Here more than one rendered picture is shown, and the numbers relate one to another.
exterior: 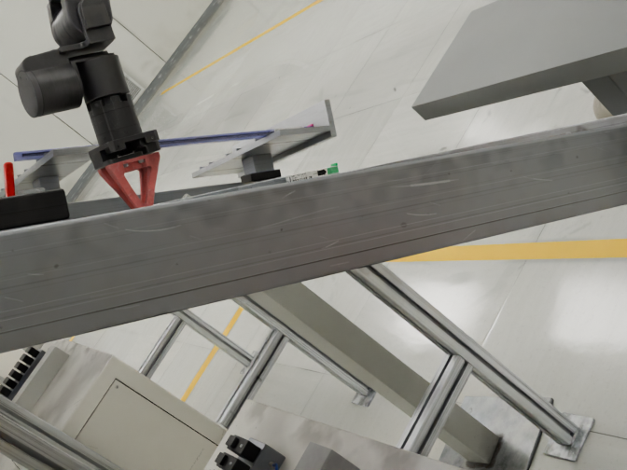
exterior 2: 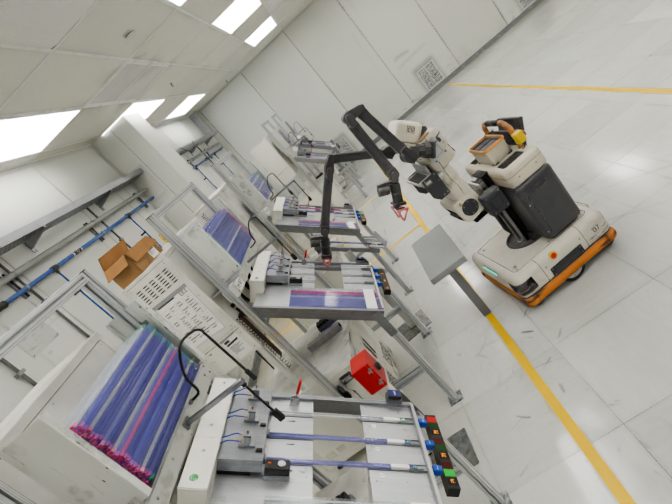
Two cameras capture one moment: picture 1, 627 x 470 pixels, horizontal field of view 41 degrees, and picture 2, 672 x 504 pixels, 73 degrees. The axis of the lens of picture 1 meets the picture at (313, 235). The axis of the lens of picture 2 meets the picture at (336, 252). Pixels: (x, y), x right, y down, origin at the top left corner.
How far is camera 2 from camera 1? 210 cm
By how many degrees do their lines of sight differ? 30
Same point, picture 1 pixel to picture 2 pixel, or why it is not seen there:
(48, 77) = (313, 242)
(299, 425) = not seen: hidden behind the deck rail
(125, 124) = (326, 252)
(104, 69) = (325, 242)
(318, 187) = (316, 310)
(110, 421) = (334, 276)
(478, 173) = (339, 312)
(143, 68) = (447, 66)
